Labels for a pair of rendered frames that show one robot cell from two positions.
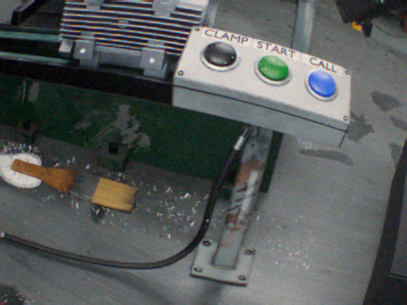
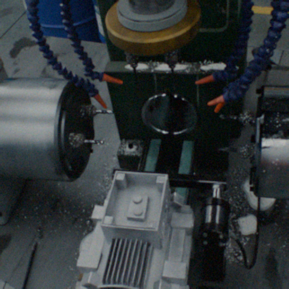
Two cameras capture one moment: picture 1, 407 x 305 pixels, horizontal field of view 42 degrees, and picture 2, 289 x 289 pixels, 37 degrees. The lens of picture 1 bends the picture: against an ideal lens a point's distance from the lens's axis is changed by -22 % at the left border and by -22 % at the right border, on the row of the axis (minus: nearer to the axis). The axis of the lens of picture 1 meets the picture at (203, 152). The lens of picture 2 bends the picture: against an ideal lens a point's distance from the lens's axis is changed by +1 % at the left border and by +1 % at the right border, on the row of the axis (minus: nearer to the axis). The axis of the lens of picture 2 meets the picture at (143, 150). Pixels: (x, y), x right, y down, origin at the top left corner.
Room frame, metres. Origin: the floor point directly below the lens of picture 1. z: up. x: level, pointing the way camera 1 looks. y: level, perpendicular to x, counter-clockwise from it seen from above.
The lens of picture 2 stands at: (0.95, -0.26, 1.77)
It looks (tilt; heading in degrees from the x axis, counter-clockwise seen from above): 48 degrees down; 105
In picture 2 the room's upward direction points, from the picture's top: 10 degrees counter-clockwise
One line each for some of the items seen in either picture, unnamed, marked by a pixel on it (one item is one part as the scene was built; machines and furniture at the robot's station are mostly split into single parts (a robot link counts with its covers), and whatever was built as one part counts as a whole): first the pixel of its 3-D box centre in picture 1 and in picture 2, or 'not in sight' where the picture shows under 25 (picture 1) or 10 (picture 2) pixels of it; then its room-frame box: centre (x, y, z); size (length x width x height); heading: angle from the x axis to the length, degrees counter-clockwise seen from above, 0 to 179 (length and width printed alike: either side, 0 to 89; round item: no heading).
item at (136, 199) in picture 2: not in sight; (138, 210); (0.80, 0.17, 1.11); 0.12 x 0.11 x 0.07; 86
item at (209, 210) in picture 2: not in sight; (236, 179); (0.99, 0.38, 0.92); 0.45 x 0.13 x 0.24; 86
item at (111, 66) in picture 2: not in sight; (174, 110); (0.83, 0.58, 0.97); 0.30 x 0.11 x 0.34; 176
